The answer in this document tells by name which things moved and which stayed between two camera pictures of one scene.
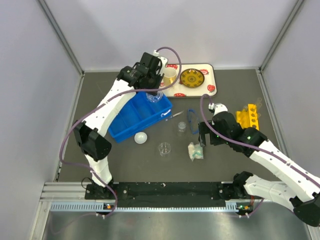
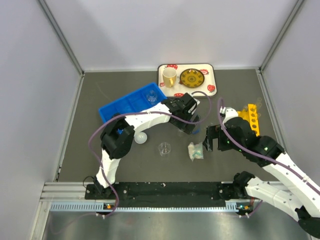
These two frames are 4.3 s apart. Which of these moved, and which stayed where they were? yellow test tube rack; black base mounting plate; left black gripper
Moved: left black gripper
Stayed: black base mounting plate; yellow test tube rack
